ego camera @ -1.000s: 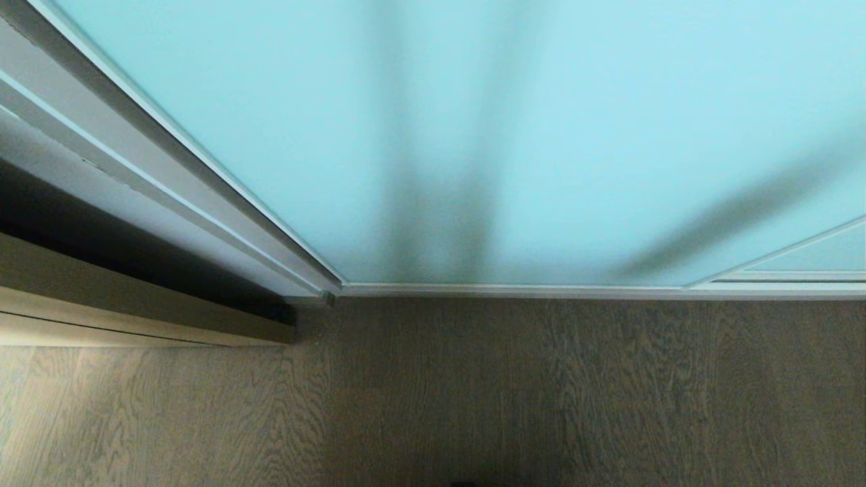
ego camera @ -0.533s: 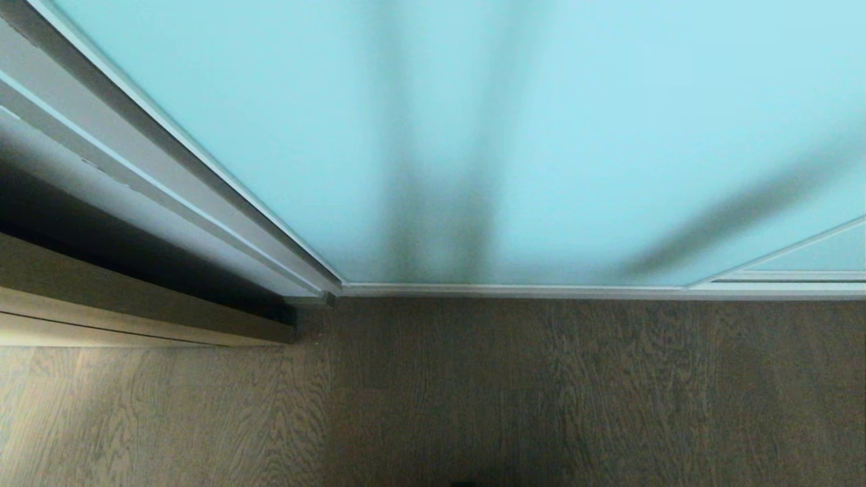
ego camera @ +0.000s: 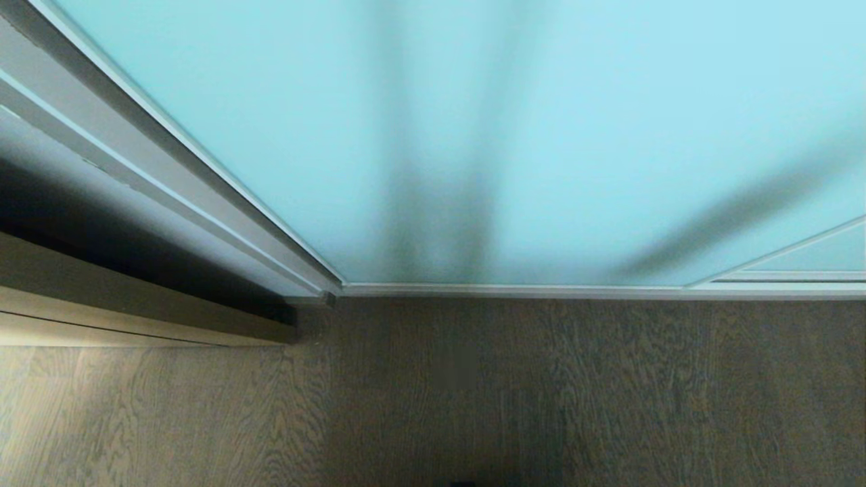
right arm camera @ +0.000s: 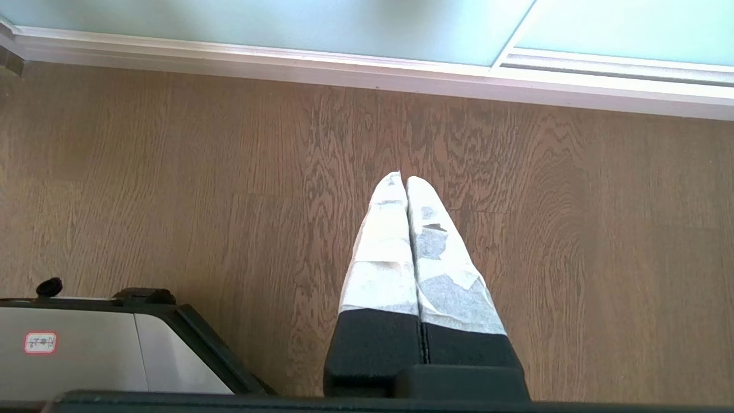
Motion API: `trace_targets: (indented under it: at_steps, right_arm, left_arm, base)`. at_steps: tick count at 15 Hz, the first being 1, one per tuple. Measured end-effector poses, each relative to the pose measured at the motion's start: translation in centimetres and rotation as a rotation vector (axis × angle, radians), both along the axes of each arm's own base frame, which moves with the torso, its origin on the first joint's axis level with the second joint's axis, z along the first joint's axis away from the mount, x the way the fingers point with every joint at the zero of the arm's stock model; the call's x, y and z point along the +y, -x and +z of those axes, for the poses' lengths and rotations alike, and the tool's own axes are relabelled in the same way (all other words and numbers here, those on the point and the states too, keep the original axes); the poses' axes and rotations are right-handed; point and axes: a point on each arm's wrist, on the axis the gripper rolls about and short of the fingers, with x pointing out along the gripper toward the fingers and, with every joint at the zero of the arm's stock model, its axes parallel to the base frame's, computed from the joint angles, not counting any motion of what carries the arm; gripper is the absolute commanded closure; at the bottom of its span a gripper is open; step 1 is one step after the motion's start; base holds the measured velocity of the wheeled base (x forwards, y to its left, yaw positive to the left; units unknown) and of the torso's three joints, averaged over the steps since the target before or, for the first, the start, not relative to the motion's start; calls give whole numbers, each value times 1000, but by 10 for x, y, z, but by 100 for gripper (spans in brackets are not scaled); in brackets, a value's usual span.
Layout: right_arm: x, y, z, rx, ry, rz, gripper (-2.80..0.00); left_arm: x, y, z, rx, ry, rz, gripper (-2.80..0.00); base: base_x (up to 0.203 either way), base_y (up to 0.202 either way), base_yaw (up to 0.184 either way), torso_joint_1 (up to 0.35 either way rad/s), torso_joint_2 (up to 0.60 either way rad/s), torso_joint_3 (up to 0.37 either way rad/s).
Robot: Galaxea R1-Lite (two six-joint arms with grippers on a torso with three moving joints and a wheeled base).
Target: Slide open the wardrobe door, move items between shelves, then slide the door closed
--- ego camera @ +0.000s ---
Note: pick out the frosted glass sliding wardrobe door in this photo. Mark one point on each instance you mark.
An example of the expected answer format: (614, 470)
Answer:
(541, 135)
(822, 257)

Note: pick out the beige wooden baseboard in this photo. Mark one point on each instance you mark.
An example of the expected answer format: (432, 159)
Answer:
(101, 297)

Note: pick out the grey wardrobe frame post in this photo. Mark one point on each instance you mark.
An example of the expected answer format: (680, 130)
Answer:
(101, 128)

